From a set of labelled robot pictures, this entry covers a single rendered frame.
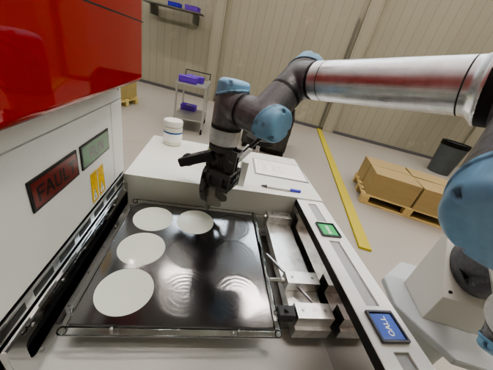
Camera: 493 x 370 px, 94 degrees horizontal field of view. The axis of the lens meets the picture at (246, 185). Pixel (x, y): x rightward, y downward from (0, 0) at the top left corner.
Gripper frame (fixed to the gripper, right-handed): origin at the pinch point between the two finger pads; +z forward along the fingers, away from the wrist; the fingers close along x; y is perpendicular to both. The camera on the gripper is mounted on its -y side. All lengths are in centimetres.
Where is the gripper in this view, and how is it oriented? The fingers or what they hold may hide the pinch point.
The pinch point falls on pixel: (205, 204)
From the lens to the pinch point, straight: 70.1
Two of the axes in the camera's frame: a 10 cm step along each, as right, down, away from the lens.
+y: 8.9, 3.7, -2.6
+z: -2.2, 8.5, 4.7
